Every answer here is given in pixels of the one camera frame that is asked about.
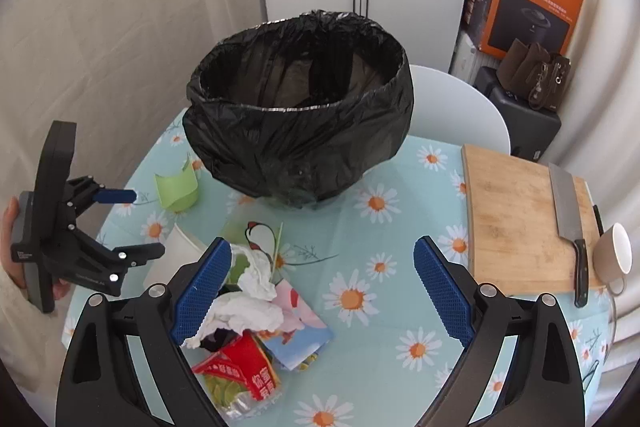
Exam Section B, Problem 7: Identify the wooden cutting board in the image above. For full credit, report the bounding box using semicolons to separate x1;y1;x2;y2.
461;144;606;296

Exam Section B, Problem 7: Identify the person's left hand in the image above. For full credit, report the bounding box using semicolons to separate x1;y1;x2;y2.
0;197;72;303

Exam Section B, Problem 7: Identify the brown handbag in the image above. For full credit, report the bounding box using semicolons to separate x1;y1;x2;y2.
498;38;572;112

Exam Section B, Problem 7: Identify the small black-handled knife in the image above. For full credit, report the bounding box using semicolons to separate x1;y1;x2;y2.
584;179;605;239

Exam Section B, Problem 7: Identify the red snack wrapper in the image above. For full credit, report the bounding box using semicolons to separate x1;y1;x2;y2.
192;332;284;423

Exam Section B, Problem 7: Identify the beige curtain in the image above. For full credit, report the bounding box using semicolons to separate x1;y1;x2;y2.
0;0;266;228

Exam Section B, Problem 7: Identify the white chair back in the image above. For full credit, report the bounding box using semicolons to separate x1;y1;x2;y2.
407;65;512;156

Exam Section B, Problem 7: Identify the white curtain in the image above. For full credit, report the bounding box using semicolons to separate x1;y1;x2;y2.
545;0;640;358

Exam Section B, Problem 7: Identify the bin with black bag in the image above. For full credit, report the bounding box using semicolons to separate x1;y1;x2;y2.
182;9;416;212

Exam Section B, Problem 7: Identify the torn light green paper cup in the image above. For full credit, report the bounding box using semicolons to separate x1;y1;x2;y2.
154;152;202;214

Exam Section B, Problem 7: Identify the white paper cup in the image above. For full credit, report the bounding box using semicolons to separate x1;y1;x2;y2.
142;223;212;289

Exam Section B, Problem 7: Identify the pink and blue paper packet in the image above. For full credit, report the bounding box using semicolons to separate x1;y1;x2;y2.
260;279;335;373

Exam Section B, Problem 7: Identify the black suitcase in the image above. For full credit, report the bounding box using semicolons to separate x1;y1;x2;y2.
474;66;563;162

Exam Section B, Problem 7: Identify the white tissue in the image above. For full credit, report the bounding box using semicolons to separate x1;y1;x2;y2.
181;294;285;351
230;244;279;301

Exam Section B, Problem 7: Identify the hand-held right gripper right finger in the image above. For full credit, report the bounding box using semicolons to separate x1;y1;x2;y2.
413;235;586;427

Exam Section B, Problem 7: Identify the beige mug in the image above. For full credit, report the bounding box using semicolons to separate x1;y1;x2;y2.
592;223;633;297

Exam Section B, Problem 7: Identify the person's left forearm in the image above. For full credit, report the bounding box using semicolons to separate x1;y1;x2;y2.
0;264;68;388

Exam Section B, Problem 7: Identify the white box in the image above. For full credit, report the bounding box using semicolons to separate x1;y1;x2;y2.
450;34;481;82

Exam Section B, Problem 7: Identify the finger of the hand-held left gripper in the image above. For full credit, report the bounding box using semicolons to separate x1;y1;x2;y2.
64;176;137;215
49;226;166;299

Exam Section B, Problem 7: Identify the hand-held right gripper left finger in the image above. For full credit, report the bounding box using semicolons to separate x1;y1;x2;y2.
56;237;233;427

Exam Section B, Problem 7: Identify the steel cleaver with black handle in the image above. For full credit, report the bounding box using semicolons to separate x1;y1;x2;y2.
548;163;591;309

